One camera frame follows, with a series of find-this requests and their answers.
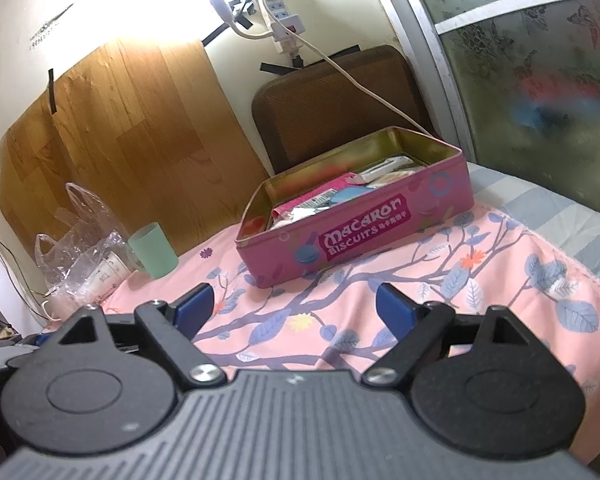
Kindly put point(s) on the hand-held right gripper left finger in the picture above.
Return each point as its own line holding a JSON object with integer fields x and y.
{"x": 195, "y": 307}

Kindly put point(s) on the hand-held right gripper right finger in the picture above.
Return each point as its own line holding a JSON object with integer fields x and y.
{"x": 395, "y": 307}

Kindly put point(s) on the pink biscuit tin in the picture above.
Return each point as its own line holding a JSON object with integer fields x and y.
{"x": 280, "y": 265}

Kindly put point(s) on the blue glasses case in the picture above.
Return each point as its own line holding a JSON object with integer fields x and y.
{"x": 352, "y": 195}

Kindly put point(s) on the pink fuzzy socks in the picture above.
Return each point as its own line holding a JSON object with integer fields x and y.
{"x": 320, "y": 192}

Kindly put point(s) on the mint green cup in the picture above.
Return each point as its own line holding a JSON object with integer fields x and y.
{"x": 155, "y": 252}

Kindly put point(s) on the pink floral bedsheet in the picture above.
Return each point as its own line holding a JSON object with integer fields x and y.
{"x": 480, "y": 280}

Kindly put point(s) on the white paper cup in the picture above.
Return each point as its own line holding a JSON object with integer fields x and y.
{"x": 107, "y": 272}

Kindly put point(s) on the clear plastic bag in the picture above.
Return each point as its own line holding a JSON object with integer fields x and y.
{"x": 85, "y": 210}

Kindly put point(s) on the striped mattress sheet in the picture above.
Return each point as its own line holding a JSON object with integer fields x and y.
{"x": 555, "y": 210}

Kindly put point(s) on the brown chair back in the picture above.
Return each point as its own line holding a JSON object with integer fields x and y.
{"x": 330, "y": 105}

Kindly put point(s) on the black tape strip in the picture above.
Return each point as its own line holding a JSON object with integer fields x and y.
{"x": 276, "y": 68}
{"x": 52, "y": 90}

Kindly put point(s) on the frosted glass sliding door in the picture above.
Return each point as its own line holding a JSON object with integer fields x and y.
{"x": 530, "y": 85}

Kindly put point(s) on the white power strip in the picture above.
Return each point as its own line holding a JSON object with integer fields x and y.
{"x": 280, "y": 15}

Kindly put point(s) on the wood-pattern wall panel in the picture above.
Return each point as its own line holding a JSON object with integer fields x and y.
{"x": 130, "y": 135}

